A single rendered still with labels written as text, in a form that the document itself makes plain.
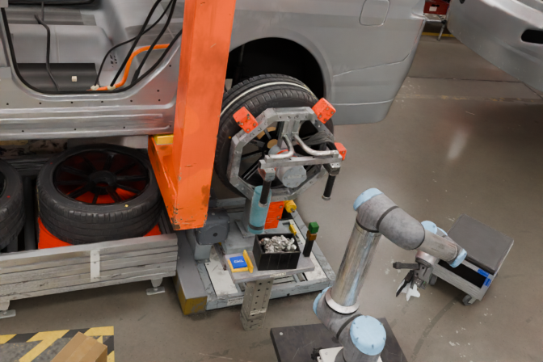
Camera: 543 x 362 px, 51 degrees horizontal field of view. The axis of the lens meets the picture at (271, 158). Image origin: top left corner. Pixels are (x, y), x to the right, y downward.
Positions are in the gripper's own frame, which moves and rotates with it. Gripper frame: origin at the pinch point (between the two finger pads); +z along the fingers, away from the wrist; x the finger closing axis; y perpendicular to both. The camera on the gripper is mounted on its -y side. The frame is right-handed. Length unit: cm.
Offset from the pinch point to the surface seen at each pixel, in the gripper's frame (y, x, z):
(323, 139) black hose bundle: -66, 5, -48
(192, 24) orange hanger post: -137, -45, -49
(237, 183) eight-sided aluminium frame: -91, 23, -11
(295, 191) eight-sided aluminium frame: -62, 39, -24
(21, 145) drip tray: -236, 153, 31
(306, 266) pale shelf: -40.7, 24.1, 7.9
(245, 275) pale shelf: -66, 16, 26
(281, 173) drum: -75, 10, -24
